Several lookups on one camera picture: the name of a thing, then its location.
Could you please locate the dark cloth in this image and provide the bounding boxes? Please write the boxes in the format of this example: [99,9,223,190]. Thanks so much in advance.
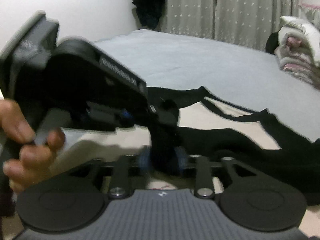
[265,32,280,53]

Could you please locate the grey star-patterned curtain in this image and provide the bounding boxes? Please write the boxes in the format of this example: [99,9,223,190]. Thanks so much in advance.
[160,0,304,53]

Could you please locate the person's left hand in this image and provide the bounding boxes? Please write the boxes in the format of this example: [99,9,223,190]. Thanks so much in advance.
[0,100,66,193]

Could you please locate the pink and grey pillow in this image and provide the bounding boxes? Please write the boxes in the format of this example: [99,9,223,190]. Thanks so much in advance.
[299,2,320,30]

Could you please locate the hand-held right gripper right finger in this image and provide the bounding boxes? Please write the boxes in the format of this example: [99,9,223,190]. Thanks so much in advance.
[175,146,265,198]

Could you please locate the dark hanging clothes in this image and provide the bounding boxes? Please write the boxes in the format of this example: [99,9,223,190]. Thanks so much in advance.
[132,0,167,28]

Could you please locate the cream shirt with black sleeves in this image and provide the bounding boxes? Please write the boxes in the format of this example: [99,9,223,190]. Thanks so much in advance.
[50,86,320,205]

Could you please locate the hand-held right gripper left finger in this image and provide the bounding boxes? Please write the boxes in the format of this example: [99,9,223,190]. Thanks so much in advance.
[67,146,152,198]

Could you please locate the folded floral quilt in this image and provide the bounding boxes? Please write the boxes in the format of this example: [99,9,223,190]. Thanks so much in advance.
[274,16,320,90]

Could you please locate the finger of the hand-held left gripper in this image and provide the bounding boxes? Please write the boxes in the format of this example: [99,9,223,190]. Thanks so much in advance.
[86,102,148,132]
[147,99,180,128]

